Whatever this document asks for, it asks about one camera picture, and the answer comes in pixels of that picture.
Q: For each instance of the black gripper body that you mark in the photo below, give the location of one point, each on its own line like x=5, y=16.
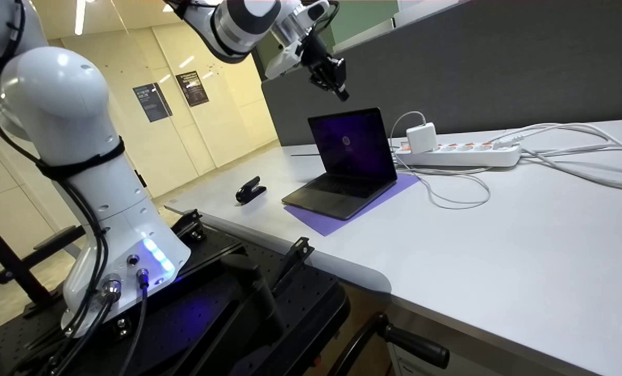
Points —
x=321, y=59

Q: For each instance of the dark wall poster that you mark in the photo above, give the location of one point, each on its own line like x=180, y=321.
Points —
x=192, y=88
x=150, y=104

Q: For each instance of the fluorescent ceiling light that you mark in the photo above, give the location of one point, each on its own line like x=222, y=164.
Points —
x=79, y=16

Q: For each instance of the black stapler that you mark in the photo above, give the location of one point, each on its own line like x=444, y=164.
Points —
x=250, y=191

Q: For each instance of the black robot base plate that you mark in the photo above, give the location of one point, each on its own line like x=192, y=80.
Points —
x=208, y=321

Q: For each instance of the dark grey laptop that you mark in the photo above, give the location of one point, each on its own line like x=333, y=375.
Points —
x=353, y=150

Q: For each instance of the white charger plug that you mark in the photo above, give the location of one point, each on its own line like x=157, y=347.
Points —
x=423, y=139

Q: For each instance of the long grey desk partition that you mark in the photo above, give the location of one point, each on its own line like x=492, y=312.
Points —
x=499, y=63

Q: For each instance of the white power strip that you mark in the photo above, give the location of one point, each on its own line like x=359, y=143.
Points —
x=465, y=156

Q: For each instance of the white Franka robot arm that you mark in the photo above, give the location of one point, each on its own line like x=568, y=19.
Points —
x=68, y=118

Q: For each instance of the black metal stand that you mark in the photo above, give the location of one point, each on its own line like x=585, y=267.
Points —
x=20, y=269

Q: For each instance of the purple paper mat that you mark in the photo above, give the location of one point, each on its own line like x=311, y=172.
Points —
x=386, y=191

